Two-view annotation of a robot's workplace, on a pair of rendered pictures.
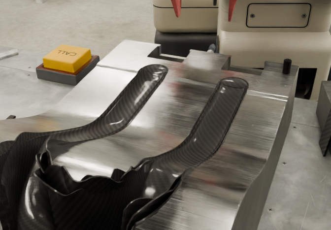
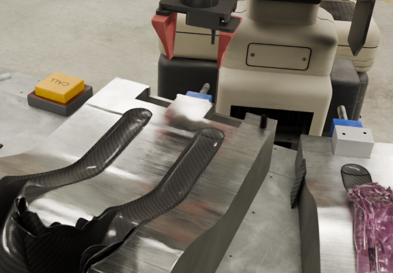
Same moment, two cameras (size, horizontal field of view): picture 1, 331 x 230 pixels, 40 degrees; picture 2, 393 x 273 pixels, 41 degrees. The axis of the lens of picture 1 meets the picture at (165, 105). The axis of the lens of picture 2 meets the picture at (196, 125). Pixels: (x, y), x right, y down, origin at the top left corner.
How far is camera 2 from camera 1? 0.15 m
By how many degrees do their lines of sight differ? 2
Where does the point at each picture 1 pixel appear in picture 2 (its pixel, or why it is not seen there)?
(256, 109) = (227, 162)
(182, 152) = (150, 200)
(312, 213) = (267, 262)
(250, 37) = (248, 76)
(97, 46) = (104, 51)
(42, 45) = (42, 44)
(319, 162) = (286, 213)
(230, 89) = (207, 140)
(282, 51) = (279, 93)
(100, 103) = (83, 144)
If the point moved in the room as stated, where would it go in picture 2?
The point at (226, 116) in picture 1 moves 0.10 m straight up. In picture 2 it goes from (197, 166) to (203, 97)
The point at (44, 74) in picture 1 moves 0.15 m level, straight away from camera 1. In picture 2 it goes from (35, 102) to (33, 62)
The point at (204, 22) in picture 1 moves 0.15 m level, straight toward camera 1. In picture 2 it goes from (210, 49) to (204, 78)
